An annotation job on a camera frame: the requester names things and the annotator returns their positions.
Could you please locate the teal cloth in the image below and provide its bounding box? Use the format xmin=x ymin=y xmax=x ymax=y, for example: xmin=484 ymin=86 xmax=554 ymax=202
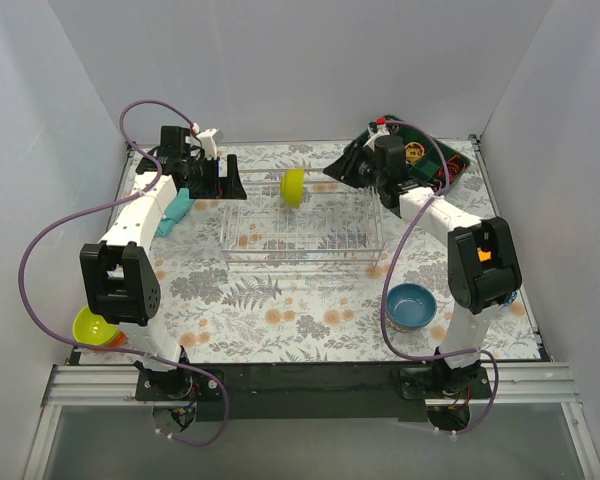
xmin=155 ymin=188 xmax=194 ymax=237

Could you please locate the white wire dish rack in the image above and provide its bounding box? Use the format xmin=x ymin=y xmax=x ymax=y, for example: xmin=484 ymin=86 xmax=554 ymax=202
xmin=220 ymin=167 xmax=385 ymax=269

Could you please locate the lime green bowl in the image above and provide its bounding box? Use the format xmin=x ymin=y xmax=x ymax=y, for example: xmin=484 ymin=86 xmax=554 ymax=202
xmin=280 ymin=169 xmax=304 ymax=208
xmin=72 ymin=306 xmax=119 ymax=346

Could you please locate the red orange bowl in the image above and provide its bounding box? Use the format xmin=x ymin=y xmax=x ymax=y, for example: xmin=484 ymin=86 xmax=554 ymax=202
xmin=100 ymin=330 xmax=126 ymax=349

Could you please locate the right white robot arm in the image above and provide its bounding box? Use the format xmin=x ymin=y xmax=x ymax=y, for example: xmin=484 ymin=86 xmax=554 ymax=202
xmin=323 ymin=134 xmax=522 ymax=398

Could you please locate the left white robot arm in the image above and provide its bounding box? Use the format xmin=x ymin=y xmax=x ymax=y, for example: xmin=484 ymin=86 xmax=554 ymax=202
xmin=80 ymin=126 xmax=247 ymax=400

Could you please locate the yellow rolled sock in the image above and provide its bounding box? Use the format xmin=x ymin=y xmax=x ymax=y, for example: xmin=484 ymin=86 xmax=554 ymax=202
xmin=405 ymin=141 xmax=426 ymax=165

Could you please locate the green divided organizer tray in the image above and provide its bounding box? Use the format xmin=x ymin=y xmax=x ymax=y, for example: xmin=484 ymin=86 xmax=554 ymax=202
xmin=344 ymin=115 xmax=468 ymax=195

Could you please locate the red black rolled sock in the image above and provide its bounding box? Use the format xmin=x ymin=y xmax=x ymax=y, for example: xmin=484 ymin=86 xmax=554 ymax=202
xmin=437 ymin=154 xmax=470 ymax=187

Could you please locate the floral patterned table mat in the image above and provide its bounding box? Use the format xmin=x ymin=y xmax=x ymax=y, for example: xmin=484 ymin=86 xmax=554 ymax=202
xmin=77 ymin=140 xmax=544 ymax=365

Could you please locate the orange yellow bowl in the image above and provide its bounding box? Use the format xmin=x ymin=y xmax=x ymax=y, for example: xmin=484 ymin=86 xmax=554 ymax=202
xmin=477 ymin=248 xmax=493 ymax=262

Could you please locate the blue ceramic bowl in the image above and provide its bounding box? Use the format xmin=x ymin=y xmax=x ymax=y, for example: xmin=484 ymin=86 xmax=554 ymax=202
xmin=385 ymin=283 xmax=437 ymax=331

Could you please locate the blue white patterned bowl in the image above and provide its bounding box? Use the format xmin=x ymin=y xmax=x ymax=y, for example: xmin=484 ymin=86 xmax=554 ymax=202
xmin=501 ymin=290 xmax=518 ymax=308

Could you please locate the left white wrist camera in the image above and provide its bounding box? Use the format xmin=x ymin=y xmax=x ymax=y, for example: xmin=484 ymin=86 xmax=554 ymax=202
xmin=191 ymin=123 xmax=223 ymax=160

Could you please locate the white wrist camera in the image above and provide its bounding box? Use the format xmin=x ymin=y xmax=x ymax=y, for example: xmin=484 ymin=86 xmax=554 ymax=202
xmin=364 ymin=117 xmax=391 ymax=151
xmin=191 ymin=123 xmax=223 ymax=160

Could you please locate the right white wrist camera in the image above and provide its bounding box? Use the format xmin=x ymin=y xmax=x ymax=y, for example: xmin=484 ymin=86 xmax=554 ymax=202
xmin=364 ymin=117 xmax=391 ymax=151

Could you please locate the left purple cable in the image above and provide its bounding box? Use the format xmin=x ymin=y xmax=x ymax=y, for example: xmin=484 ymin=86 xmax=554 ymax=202
xmin=18 ymin=99 xmax=231 ymax=448

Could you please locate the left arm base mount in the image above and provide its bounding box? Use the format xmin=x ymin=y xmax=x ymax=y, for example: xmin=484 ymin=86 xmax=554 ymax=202
xmin=134 ymin=360 xmax=224 ymax=433

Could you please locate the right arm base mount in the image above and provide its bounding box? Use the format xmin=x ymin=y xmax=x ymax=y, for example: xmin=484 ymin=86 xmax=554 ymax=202
xmin=396 ymin=358 xmax=493 ymax=436

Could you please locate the aluminium frame rail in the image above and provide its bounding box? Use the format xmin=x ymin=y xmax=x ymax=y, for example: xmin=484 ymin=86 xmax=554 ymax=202
xmin=44 ymin=362 xmax=581 ymax=406

